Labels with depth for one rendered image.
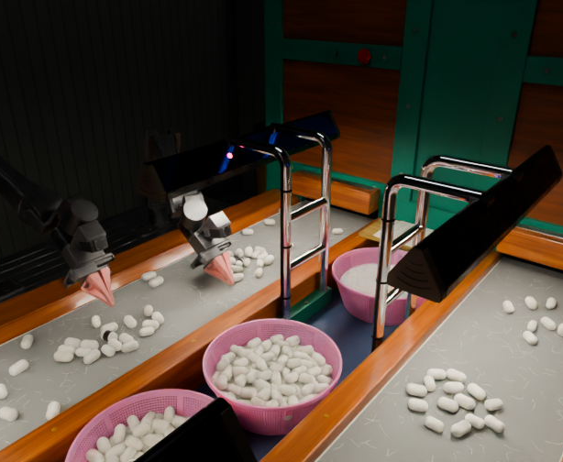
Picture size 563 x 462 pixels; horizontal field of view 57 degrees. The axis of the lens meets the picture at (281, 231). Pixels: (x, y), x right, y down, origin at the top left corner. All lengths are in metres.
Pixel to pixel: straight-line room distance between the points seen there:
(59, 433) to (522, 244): 1.11
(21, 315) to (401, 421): 0.82
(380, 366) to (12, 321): 0.78
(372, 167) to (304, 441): 0.97
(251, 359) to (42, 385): 0.39
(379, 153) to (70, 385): 1.05
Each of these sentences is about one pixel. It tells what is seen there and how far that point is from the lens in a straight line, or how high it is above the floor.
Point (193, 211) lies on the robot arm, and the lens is 1.24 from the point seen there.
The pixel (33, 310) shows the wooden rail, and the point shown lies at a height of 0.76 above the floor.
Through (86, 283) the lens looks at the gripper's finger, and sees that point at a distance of 1.17.
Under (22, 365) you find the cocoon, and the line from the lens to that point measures 1.15.
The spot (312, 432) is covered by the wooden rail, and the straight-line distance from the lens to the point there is 0.90.
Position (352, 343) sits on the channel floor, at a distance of 1.24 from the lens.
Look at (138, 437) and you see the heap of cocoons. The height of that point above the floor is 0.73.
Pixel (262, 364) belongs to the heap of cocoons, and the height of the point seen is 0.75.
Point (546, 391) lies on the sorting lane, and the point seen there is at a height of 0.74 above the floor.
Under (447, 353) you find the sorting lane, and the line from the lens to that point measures 1.14.
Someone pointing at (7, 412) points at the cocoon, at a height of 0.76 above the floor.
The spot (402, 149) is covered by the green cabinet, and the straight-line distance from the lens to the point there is 1.56.
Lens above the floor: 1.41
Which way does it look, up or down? 25 degrees down
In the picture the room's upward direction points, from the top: straight up
